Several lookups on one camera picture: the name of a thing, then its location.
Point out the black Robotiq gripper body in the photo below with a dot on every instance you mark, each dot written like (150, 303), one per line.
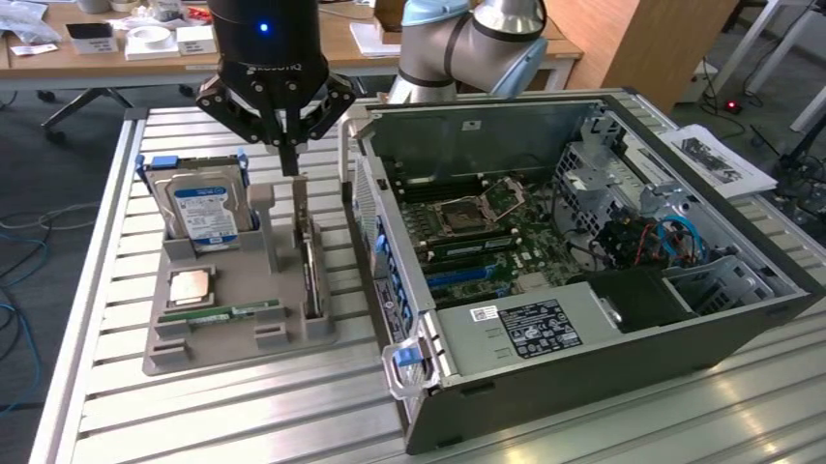
(267, 48)

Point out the black Nvidia graphics card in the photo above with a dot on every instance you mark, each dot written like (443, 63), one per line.
(313, 270)

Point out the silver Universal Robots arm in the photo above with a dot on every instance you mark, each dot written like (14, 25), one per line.
(429, 58)

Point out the plain white box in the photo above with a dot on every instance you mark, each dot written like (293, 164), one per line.
(194, 43)

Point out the red packet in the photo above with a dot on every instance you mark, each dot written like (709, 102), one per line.
(199, 14)

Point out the white paper stack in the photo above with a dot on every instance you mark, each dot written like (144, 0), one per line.
(374, 43)

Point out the white tape roll on box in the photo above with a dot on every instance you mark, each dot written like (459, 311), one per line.
(151, 41)

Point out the brown cardboard box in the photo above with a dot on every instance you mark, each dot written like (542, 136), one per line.
(387, 14)

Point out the hard disk with blue caddy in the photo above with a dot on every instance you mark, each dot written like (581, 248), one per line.
(203, 208)

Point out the black chair base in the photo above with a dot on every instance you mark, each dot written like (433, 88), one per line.
(78, 106)

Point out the wooden desk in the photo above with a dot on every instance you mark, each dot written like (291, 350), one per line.
(78, 65)

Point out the white box with black top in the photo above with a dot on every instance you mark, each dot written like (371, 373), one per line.
(90, 38)

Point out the grey cup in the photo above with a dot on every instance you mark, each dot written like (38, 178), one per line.
(95, 6)

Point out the metal CPU socket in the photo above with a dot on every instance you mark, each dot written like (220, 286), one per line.
(461, 215)

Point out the white label card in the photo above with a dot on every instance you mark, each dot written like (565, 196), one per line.
(32, 49)

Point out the open metal socket cover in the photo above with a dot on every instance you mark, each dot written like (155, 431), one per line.
(506, 195)

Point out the clear plastic bag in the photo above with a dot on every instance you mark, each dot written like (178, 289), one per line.
(26, 19)

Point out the green RAM stick white label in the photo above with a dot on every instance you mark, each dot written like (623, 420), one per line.
(474, 246)

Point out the silver CPU chip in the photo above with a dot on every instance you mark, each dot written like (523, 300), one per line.
(190, 287)

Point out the blue expansion slot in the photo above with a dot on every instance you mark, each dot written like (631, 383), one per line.
(455, 278)

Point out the bare green RAM stick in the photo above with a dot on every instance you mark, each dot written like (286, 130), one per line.
(212, 314)

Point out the green motherboard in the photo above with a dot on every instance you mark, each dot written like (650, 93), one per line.
(535, 251)

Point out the perforated silver disk bay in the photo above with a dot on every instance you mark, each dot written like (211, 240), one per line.
(601, 193)

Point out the silver chipset heatsink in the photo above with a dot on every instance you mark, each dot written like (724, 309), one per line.
(533, 282)

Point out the grey parts rack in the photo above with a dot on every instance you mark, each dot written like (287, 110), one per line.
(239, 348)

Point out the wooden cabinet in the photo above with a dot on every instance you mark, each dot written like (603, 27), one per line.
(651, 48)

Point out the blue case latch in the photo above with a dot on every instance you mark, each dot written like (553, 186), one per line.
(405, 358)

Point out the grey power supply unit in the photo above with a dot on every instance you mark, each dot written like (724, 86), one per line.
(517, 328)

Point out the printed paper manual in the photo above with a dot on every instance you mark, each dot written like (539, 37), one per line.
(717, 159)

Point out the black plastic shroud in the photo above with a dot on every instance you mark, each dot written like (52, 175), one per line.
(639, 299)

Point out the plain silver disk bay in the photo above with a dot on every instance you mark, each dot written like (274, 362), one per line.
(717, 285)

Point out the open dark grey PC case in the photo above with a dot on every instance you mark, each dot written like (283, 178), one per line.
(581, 401)

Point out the black tripod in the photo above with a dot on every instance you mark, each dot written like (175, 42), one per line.
(800, 145)

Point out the red-lit power switch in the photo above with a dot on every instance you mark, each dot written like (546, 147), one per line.
(733, 106)

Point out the white table frame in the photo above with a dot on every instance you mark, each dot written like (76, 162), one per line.
(741, 48)

